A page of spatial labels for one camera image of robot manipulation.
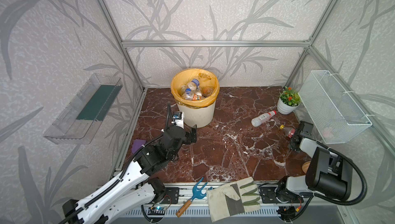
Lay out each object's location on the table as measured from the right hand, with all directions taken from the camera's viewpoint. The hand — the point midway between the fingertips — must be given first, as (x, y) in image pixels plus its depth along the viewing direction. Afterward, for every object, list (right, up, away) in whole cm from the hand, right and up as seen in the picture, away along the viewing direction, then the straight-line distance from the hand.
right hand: (294, 132), depth 92 cm
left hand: (-61, +7, -21) cm, 65 cm away
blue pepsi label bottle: (-61, +29, -2) cm, 67 cm away
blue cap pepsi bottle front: (-63, +22, -9) cm, 67 cm away
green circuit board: (-77, -33, -20) cm, 86 cm away
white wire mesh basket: (+2, +12, -28) cm, 30 cm away
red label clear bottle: (-3, +1, -1) cm, 3 cm away
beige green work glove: (-42, -28, -19) cm, 54 cm away
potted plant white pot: (-2, +19, +2) cm, 19 cm away
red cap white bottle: (-18, +8, +4) cm, 20 cm away
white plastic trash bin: (-56, +10, -5) cm, 57 cm away
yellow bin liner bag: (-53, +33, 0) cm, 63 cm away
